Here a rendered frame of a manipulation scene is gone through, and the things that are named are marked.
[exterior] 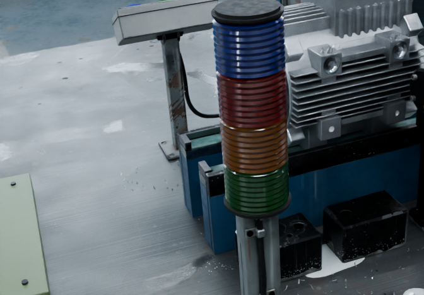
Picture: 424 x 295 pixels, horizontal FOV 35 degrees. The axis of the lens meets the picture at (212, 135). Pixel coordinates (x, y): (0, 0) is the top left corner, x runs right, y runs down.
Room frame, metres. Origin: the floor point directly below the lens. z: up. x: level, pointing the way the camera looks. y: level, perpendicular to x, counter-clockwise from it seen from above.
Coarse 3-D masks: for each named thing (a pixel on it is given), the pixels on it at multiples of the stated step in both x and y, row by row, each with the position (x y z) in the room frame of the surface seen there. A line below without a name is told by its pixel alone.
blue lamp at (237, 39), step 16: (224, 32) 0.51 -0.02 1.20; (240, 32) 0.51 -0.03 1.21; (256, 32) 0.51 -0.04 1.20; (272, 32) 0.51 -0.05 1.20; (224, 48) 0.52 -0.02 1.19; (240, 48) 0.51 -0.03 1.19; (256, 48) 0.51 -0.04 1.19; (272, 48) 0.51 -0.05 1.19; (224, 64) 0.52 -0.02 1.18; (240, 64) 0.51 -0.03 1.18; (256, 64) 0.51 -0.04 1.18; (272, 64) 0.51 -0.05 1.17
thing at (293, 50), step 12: (408, 24) 0.85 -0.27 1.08; (420, 24) 0.85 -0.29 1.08; (408, 36) 0.85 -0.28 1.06; (288, 48) 0.79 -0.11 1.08; (300, 48) 0.80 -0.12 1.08; (288, 60) 0.80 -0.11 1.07; (408, 108) 0.85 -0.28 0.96; (288, 132) 0.80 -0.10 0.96; (300, 132) 0.80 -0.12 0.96; (288, 144) 0.80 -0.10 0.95
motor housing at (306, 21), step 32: (288, 32) 0.83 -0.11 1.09; (320, 32) 0.84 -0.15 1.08; (288, 64) 0.80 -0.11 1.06; (352, 64) 0.80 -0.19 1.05; (384, 64) 0.81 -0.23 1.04; (416, 64) 0.83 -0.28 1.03; (288, 96) 0.92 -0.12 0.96; (320, 96) 0.79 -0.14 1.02; (352, 96) 0.80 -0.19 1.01; (384, 96) 0.81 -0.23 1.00; (288, 128) 0.80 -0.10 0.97; (352, 128) 0.85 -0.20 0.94
